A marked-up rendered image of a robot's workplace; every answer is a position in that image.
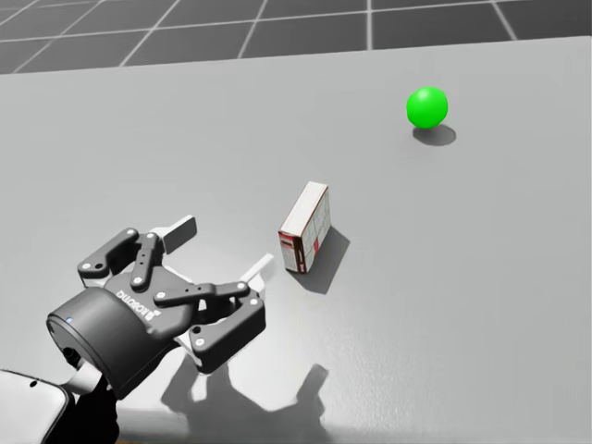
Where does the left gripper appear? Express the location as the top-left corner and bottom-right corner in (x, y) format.
(45, 215), (277, 401)

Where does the red and white carton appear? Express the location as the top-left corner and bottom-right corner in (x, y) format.
(277, 180), (332, 275)

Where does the green ball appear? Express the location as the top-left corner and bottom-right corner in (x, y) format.
(405, 85), (450, 130)

